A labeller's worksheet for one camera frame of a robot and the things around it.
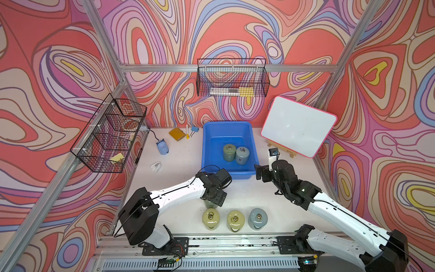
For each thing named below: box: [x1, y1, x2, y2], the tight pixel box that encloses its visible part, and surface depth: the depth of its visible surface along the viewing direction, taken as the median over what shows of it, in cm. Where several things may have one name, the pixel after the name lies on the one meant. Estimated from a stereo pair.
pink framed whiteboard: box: [260, 95, 338, 159], surface depth 95 cm
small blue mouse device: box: [155, 138, 170, 156], surface depth 104 cm
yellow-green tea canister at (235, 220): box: [227, 210, 246, 233], surface depth 75 cm
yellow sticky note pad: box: [168, 127, 187, 142], surface depth 117 cm
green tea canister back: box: [223, 143, 237, 163], surface depth 100 cm
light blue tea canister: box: [235, 146, 250, 166], surface depth 98 cm
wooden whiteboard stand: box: [266, 139, 298, 159], surface depth 107 cm
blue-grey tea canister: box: [248, 207, 268, 231], surface depth 76 cm
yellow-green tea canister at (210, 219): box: [202, 207, 221, 231], surface depth 75 cm
